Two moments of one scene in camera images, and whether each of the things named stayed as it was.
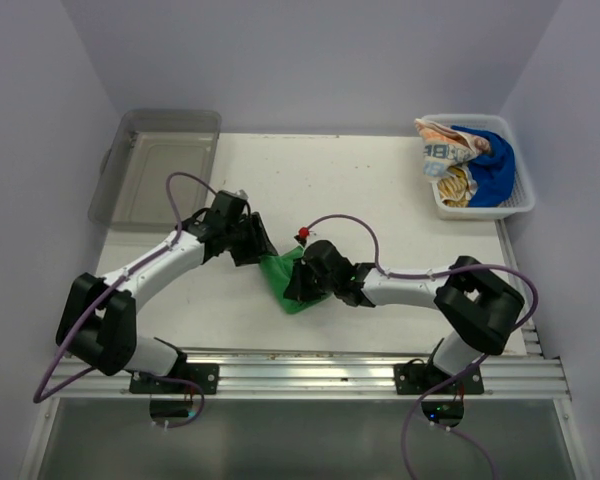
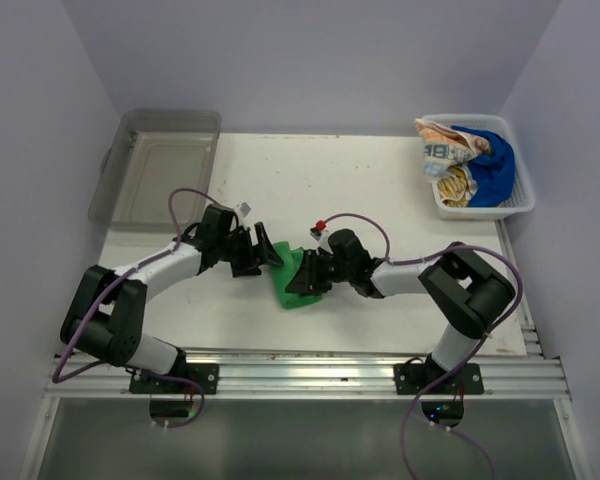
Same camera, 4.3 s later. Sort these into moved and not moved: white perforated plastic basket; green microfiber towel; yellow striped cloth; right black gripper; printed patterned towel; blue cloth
Moved: right black gripper; green microfiber towel
Not moved: white perforated plastic basket; printed patterned towel; blue cloth; yellow striped cloth
